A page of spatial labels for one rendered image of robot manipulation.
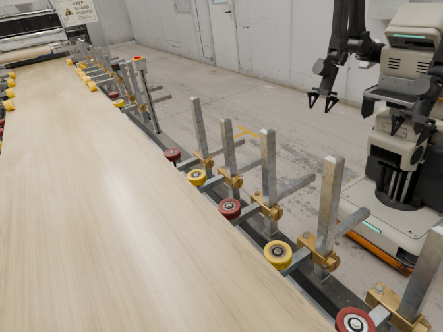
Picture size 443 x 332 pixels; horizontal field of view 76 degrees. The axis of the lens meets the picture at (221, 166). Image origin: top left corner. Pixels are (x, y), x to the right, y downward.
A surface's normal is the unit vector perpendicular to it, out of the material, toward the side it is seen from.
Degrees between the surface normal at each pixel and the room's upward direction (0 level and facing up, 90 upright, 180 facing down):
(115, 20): 90
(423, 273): 90
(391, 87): 90
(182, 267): 0
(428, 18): 42
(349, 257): 0
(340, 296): 0
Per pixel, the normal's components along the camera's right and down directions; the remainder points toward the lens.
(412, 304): -0.84, 0.38
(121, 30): 0.53, 0.41
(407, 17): -0.66, -0.36
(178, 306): -0.12, -0.83
